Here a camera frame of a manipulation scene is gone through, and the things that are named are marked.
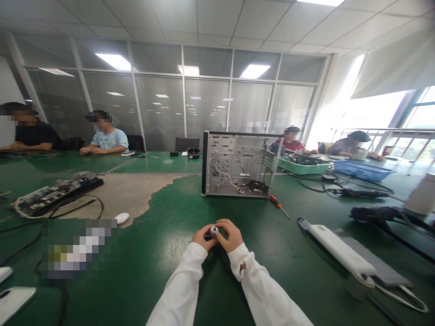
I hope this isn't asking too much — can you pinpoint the person's left hand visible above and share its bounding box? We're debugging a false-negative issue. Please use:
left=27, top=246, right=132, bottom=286
left=191, top=225, right=219, bottom=252

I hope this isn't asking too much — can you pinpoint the person's right hand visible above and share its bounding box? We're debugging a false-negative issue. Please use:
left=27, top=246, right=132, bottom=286
left=214, top=218, right=245, bottom=254

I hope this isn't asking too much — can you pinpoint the open grey computer case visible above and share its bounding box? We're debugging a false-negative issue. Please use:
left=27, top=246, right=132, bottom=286
left=201, top=131, right=285, bottom=199

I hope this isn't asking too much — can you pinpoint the black office chair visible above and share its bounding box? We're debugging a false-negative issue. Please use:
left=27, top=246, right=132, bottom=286
left=174, top=137, right=201, bottom=153
left=126, top=135, right=145, bottom=152

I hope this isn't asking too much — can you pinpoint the green plastic basket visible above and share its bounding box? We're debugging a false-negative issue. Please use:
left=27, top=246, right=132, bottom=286
left=277, top=155, right=333, bottom=176

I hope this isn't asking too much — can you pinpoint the white power bank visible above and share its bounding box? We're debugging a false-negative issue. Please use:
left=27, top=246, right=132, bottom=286
left=301, top=220, right=377, bottom=281

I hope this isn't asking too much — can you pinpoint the black electric screwdriver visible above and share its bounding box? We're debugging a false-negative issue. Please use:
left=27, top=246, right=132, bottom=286
left=327, top=187, right=391, bottom=199

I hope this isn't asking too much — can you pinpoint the grey smartphone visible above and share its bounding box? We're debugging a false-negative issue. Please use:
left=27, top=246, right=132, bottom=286
left=330, top=228, right=415, bottom=289

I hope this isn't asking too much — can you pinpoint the blue plastic basket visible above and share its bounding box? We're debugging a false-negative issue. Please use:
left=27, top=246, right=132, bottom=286
left=333, top=159, right=397, bottom=182

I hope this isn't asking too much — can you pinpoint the circuit board with components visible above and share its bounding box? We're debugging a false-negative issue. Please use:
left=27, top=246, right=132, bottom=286
left=9, top=171, right=105, bottom=218

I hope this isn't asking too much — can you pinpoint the white device with black lens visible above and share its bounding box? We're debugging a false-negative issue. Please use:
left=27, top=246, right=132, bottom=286
left=0, top=286, right=37, bottom=316

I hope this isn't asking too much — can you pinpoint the white roller blind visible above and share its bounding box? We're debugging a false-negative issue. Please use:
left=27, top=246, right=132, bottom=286
left=350, top=28, right=435, bottom=101

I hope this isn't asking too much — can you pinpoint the orange handled screwdriver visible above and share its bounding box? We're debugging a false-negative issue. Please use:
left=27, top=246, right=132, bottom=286
left=269, top=195, right=291, bottom=221

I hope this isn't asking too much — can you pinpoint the black cable bundle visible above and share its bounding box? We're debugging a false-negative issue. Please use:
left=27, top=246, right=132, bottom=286
left=349, top=206, right=435, bottom=265

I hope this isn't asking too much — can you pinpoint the white charging cable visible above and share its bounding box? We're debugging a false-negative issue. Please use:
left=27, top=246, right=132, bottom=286
left=373, top=283, right=430, bottom=314

